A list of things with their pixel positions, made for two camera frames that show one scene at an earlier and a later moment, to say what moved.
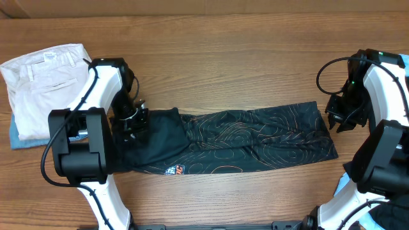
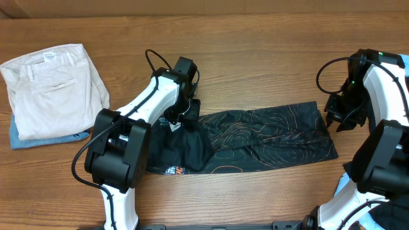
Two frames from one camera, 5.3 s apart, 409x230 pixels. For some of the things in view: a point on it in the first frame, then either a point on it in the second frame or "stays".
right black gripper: [337, 115] stays
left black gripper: [140, 124] -> [193, 114]
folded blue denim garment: [16, 143] stays
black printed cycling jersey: [172, 142] stays
